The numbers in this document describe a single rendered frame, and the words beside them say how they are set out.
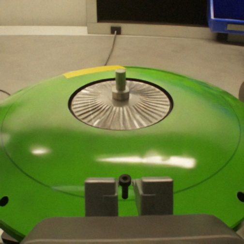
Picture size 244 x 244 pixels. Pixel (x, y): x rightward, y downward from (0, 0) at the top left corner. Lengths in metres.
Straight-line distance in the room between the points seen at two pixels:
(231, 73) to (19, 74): 0.55
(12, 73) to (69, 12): 0.48
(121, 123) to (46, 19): 1.04
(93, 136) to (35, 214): 0.08
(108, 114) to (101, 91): 0.05
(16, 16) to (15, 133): 1.06
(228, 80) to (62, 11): 0.72
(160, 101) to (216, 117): 0.06
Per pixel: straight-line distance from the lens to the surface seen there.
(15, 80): 0.81
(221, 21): 1.01
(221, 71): 0.85
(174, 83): 0.36
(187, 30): 1.07
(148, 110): 0.30
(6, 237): 0.42
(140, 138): 0.26
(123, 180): 0.18
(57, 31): 1.16
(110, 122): 0.28
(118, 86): 0.30
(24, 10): 1.32
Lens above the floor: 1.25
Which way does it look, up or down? 34 degrees down
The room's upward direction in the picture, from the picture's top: straight up
